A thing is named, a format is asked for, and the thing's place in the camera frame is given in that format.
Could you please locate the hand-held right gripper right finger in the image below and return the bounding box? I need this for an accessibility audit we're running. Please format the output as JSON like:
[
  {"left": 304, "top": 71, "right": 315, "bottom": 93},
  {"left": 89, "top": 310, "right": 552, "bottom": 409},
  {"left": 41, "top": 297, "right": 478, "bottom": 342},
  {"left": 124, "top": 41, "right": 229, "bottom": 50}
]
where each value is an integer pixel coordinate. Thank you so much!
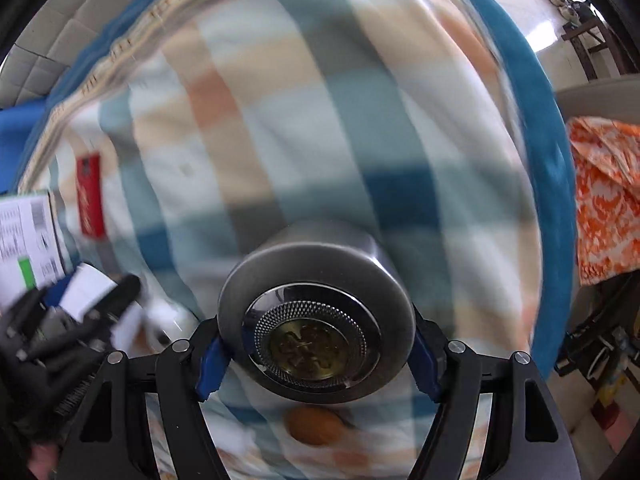
[{"left": 407, "top": 306, "right": 583, "bottom": 480}]

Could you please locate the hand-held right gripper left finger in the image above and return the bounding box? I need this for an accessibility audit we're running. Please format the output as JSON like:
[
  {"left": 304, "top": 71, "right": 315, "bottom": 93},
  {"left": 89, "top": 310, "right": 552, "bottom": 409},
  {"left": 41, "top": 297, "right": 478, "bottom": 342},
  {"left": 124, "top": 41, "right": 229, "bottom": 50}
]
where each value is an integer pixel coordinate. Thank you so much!
[{"left": 60, "top": 317, "right": 233, "bottom": 480}]

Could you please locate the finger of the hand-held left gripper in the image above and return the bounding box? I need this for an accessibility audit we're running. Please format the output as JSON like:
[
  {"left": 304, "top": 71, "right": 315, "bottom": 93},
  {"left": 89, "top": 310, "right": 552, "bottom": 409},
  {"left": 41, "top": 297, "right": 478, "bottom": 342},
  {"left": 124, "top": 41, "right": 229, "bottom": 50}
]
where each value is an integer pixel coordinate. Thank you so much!
[
  {"left": 5, "top": 280, "right": 73, "bottom": 333},
  {"left": 82, "top": 274, "right": 142, "bottom": 331}
]

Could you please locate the small white box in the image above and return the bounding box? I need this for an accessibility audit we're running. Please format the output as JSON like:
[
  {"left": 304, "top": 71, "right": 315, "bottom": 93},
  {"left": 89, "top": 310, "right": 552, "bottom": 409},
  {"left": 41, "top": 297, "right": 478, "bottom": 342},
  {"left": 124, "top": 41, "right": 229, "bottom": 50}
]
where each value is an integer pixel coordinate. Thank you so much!
[{"left": 60, "top": 262, "right": 118, "bottom": 323}]

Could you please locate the round silver metal tin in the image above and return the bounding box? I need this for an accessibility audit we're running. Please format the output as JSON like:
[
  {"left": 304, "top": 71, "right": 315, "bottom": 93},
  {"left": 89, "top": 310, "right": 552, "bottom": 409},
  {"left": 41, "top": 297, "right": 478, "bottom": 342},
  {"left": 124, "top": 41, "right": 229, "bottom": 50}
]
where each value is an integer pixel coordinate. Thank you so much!
[{"left": 217, "top": 220, "right": 418, "bottom": 406}]

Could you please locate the white labelled cardboard box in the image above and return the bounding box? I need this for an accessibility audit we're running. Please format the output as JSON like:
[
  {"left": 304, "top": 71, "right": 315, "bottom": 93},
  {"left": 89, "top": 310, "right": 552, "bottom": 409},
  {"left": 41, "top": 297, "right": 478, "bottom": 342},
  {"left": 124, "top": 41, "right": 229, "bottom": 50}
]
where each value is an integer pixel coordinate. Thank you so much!
[{"left": 0, "top": 189, "right": 68, "bottom": 311}]

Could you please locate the red flat box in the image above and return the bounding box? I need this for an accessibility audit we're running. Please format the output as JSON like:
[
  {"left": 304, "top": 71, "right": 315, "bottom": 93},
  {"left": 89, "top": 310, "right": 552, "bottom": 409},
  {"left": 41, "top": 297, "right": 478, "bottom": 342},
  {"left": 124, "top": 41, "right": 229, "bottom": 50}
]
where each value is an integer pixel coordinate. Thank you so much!
[{"left": 76, "top": 152, "right": 107, "bottom": 240}]

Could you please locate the orange round fruit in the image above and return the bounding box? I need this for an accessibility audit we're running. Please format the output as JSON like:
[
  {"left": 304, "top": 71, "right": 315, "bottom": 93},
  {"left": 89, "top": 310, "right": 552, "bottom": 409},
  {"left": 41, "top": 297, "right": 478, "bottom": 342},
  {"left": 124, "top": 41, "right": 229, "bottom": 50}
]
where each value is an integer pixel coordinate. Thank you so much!
[{"left": 285, "top": 406, "right": 346, "bottom": 446}]

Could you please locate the black metal stand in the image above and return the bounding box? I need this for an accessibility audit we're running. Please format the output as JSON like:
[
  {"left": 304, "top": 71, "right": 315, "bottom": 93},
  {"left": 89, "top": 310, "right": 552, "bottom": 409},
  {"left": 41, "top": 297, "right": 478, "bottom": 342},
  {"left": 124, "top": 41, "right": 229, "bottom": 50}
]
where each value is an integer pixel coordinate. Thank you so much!
[{"left": 555, "top": 270, "right": 640, "bottom": 381}]

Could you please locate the orange patterned cloth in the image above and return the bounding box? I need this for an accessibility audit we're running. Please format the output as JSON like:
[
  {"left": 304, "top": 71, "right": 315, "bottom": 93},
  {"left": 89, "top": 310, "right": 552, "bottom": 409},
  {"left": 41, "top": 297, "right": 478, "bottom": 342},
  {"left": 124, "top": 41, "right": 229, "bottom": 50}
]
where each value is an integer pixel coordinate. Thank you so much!
[{"left": 567, "top": 116, "right": 640, "bottom": 287}]

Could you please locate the plaid blanket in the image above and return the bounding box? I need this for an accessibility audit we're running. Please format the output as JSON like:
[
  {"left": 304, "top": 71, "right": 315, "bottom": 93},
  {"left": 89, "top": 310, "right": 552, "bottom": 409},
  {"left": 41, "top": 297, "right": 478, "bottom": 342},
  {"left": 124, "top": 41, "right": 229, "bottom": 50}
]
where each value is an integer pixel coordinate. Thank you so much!
[{"left": 20, "top": 0, "right": 551, "bottom": 480}]

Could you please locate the grey tufted headboard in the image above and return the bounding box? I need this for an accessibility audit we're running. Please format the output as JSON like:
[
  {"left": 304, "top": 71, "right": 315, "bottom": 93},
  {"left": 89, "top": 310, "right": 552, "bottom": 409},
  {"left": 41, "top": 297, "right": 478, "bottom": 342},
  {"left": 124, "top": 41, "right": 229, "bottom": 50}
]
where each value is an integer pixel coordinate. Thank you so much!
[{"left": 0, "top": 0, "right": 183, "bottom": 111}]

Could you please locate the grey curved furniture edge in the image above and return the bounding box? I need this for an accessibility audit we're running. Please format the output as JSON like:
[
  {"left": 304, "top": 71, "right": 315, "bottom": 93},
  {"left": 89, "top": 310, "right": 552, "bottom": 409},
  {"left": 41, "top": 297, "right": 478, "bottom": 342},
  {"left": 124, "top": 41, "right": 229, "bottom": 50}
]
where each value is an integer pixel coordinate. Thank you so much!
[{"left": 555, "top": 76, "right": 640, "bottom": 123}]

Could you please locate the dark wooden chair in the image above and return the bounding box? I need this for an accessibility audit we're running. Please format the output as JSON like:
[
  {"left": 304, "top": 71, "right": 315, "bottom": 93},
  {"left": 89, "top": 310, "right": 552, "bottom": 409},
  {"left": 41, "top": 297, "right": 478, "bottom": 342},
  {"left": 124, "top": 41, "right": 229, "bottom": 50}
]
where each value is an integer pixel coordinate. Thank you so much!
[{"left": 560, "top": 5, "right": 628, "bottom": 83}]

